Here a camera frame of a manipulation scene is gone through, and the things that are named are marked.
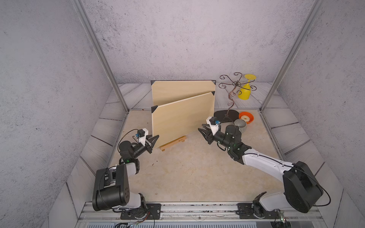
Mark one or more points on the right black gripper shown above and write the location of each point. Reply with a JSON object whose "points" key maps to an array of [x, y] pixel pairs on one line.
{"points": [[208, 137]]}

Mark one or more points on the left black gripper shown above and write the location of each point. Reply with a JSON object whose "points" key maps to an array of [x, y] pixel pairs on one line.
{"points": [[147, 147]]}

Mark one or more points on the light wooden canvas board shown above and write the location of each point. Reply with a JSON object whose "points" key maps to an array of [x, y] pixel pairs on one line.
{"points": [[176, 119], [164, 92]]}

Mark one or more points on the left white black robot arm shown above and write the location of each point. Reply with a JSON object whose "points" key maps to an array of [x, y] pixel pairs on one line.
{"points": [[111, 188]]}

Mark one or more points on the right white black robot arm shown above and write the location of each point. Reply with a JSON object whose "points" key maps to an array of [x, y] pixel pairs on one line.
{"points": [[301, 189]]}

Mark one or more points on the brown metal scroll stand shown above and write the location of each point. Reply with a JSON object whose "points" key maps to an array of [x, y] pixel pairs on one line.
{"points": [[230, 115]]}

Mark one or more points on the grey striped ceramic mug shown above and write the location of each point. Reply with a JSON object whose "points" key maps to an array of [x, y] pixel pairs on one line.
{"points": [[241, 124]]}

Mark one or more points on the orange bowl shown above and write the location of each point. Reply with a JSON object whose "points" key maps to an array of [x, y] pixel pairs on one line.
{"points": [[247, 117]]}

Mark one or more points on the yellow plastic goblet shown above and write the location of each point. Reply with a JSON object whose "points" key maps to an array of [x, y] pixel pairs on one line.
{"points": [[246, 88]]}

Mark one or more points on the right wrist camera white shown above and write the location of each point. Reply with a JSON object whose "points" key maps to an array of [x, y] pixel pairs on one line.
{"points": [[214, 124]]}

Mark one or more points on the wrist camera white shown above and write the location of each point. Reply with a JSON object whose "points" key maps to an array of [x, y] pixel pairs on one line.
{"points": [[141, 137], [214, 124]]}

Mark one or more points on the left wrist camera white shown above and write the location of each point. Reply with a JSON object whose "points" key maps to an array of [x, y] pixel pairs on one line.
{"points": [[141, 137]]}

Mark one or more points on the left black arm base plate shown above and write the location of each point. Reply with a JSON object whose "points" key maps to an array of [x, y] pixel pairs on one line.
{"points": [[139, 212]]}

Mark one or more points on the aluminium front rail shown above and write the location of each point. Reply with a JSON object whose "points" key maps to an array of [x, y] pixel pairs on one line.
{"points": [[226, 212]]}

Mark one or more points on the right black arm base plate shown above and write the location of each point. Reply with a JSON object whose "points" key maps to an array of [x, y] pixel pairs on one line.
{"points": [[253, 211]]}

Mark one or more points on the left aluminium frame post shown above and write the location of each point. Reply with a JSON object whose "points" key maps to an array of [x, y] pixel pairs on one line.
{"points": [[98, 50]]}

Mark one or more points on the aluminium frame post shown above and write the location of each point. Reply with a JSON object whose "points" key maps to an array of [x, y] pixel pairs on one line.
{"points": [[98, 50], [305, 29]]}

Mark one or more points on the right aluminium frame post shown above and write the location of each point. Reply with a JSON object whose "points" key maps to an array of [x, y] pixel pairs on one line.
{"points": [[305, 29]]}

